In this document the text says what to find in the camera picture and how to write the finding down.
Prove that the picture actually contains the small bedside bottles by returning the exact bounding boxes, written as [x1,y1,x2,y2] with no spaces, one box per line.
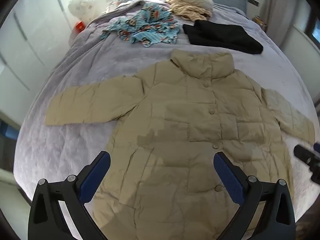
[252,15,267,30]

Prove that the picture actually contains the blue cartoon print pajamas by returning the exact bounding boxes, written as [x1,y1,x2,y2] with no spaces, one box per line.
[100,2,181,48]

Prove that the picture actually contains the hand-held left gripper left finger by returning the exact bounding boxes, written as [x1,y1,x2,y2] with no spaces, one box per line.
[28,151,111,240]

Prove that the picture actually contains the white wardrobe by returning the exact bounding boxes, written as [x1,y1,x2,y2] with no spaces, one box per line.
[0,0,78,123]

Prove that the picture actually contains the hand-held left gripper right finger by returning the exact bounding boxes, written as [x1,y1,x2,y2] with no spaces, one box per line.
[213,151,297,240]

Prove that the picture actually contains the beige striped fleece blanket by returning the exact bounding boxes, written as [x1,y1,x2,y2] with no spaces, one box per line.
[164,0,209,22]

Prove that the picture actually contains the beige curtain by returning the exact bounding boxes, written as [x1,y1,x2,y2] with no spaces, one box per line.
[260,0,312,52]

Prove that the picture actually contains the black folded garment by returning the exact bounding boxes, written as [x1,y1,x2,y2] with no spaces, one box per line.
[183,20,264,55]

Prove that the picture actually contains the beige puffer jacket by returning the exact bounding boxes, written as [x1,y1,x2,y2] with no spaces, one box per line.
[45,49,316,240]

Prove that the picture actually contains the lavender fleece bed blanket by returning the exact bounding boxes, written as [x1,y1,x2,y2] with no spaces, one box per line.
[14,0,317,240]

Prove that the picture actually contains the white covered standing fan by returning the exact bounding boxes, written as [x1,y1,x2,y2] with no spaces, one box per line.
[68,0,97,22]

